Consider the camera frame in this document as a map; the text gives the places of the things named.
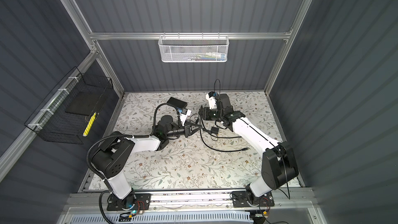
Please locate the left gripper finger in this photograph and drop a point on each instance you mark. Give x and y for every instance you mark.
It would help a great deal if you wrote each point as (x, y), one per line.
(195, 126)
(193, 131)

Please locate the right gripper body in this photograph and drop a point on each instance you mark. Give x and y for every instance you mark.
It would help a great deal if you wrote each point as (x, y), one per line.
(212, 114)

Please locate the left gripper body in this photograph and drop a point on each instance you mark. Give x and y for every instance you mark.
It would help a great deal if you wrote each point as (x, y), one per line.
(178, 131)

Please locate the black power adapter with cord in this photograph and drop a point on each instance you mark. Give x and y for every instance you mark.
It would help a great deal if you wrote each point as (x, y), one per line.
(214, 130)

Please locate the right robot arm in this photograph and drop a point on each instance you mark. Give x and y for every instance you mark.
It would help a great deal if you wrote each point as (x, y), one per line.
(278, 166)

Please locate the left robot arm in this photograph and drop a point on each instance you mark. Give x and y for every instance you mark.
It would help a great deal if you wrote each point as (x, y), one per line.
(108, 156)

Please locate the floral patterned table mat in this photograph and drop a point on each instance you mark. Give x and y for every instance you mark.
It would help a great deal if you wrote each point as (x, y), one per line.
(200, 161)

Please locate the items in white basket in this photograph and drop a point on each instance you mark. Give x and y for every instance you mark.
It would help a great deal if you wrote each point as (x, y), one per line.
(208, 56)

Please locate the yellow marker in basket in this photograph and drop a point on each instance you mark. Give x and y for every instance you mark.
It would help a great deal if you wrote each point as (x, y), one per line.
(90, 124)

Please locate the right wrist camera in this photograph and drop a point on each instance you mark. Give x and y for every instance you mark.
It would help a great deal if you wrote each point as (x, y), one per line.
(211, 98)

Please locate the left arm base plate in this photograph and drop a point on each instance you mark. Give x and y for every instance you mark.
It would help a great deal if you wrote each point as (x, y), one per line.
(133, 202)

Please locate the white wire mesh basket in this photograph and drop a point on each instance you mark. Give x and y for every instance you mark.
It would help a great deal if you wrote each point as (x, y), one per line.
(174, 50)

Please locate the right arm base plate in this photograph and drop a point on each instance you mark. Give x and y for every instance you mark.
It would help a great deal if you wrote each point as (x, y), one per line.
(242, 199)

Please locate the white slotted cable duct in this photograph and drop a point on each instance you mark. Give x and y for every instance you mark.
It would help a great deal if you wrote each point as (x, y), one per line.
(203, 217)

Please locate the black wire mesh basket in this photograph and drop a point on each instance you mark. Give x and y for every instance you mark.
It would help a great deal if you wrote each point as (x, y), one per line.
(65, 116)

